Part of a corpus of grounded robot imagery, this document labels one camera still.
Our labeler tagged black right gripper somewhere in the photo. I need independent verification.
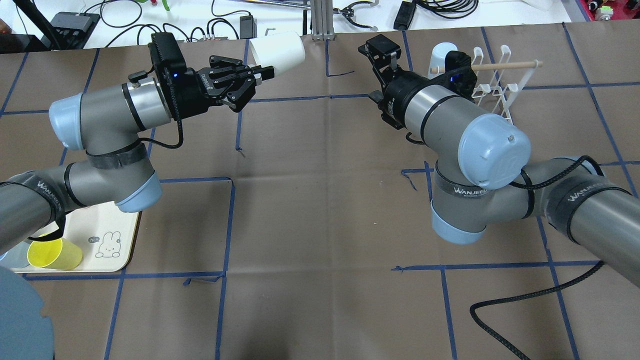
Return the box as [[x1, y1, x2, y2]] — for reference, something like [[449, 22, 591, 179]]
[[358, 34, 430, 130]]

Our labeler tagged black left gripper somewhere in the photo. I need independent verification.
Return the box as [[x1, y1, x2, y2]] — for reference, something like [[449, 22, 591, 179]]
[[170, 55, 275, 120]]

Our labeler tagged cream white plastic cup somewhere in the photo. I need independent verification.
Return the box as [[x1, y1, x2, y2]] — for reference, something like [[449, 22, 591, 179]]
[[249, 31, 306, 76]]

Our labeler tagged light blue plastic cup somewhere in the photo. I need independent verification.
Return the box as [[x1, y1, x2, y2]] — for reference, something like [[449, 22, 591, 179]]
[[427, 42, 458, 79]]

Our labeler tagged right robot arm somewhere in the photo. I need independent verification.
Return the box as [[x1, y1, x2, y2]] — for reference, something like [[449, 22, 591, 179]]
[[358, 34, 640, 285]]

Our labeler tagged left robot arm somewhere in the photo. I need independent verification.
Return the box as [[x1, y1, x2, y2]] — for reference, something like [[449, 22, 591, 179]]
[[1, 50, 280, 253]]

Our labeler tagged yellow plastic cup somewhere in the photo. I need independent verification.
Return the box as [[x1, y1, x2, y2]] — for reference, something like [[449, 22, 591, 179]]
[[27, 238, 83, 271]]

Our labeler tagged black power adapter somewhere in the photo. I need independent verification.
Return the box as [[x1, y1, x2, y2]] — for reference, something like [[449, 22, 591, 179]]
[[392, 0, 417, 31]]

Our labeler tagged cream plastic tray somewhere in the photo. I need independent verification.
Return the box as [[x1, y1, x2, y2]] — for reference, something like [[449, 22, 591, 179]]
[[10, 202, 143, 274]]

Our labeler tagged aluminium frame post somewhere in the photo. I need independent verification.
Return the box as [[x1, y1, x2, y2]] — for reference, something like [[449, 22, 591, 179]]
[[310, 0, 335, 41]]

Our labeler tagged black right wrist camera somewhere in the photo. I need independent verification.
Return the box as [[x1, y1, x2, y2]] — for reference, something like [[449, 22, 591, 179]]
[[445, 50, 478, 101]]

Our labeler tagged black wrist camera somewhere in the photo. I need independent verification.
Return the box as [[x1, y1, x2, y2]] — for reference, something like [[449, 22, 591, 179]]
[[445, 50, 478, 101], [148, 32, 187, 82]]

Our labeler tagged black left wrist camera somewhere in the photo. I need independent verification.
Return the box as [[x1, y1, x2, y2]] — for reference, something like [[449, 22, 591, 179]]
[[148, 32, 187, 82]]

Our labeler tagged white wire cup rack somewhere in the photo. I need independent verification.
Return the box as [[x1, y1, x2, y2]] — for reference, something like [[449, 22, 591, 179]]
[[427, 44, 544, 126]]

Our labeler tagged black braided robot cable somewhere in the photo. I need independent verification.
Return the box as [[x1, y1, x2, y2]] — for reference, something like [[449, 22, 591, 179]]
[[469, 260, 606, 360]]

